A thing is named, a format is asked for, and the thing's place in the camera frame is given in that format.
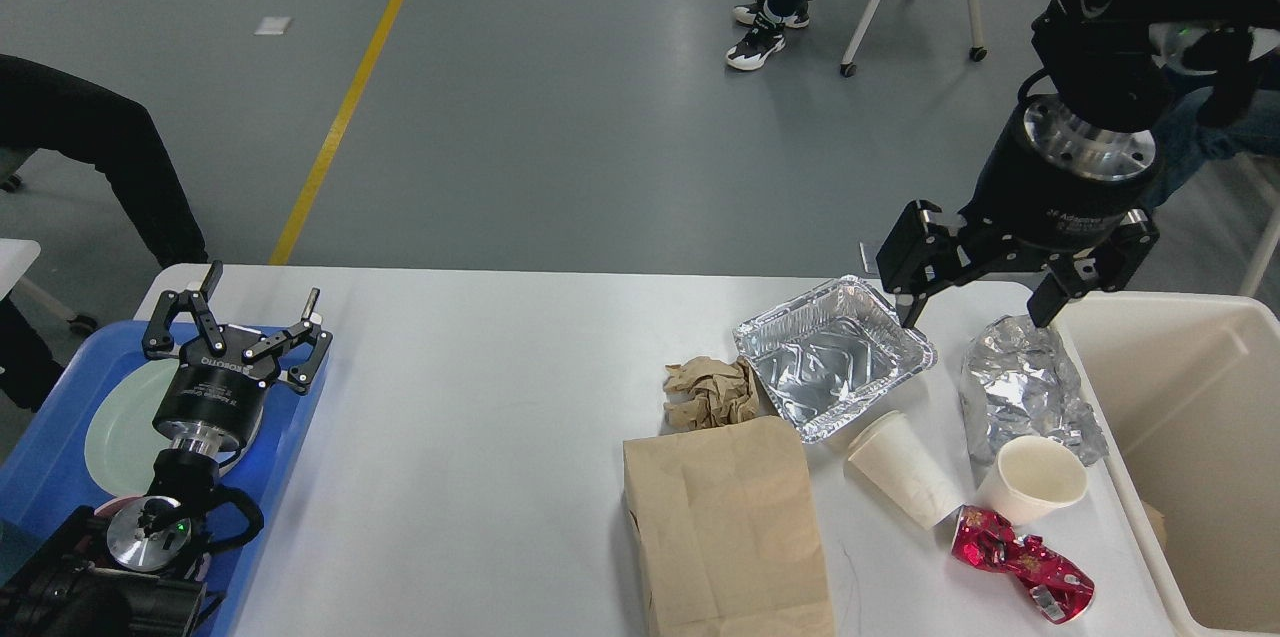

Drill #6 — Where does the beige plastic bin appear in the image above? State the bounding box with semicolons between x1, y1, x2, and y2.
1055;292;1279;636

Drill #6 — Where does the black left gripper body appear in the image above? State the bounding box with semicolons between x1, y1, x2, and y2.
152;349;274;453

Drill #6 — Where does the blue plastic tray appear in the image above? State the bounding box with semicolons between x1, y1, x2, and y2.
1;321;328;636

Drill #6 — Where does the person in blue jeans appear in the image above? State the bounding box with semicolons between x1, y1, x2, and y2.
1139;50;1279;212

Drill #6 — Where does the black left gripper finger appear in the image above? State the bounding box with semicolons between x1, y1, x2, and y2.
141;262;229;359
239;288;334;395

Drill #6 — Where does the green plate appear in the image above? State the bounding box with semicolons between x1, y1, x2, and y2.
84;357;268;496

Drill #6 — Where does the crumpled brown paper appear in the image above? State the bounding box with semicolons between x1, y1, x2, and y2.
663;356;762;431

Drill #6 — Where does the pink mug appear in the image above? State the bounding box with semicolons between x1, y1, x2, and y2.
93;494;145;519

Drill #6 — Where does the red foil wrapper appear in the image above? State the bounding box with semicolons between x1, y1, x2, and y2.
950;505;1094;625

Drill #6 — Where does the seated person in black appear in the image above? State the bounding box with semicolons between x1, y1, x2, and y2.
0;54;211;411

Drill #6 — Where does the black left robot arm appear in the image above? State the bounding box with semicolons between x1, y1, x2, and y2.
3;263;334;636

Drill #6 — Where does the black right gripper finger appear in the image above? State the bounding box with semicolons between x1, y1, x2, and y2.
876;200;1050;330
1027;212;1160;327

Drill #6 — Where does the white paper on floor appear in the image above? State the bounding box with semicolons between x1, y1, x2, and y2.
253;17;293;36

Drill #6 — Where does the upright white paper cup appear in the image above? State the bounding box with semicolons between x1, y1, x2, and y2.
975;435;1088;526

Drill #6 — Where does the floor socket plate left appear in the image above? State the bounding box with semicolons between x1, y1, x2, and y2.
859;240;882;278

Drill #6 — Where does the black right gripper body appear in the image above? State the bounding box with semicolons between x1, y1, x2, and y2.
960;95;1161;263

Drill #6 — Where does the brown paper bag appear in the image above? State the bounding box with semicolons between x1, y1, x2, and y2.
622;414;836;636

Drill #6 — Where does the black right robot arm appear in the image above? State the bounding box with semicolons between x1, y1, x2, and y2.
876;0;1277;330

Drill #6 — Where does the pink plate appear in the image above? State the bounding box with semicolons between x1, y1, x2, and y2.
212;394;266;477

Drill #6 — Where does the aluminium foil tray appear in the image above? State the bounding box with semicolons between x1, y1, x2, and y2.
733;274;938;445

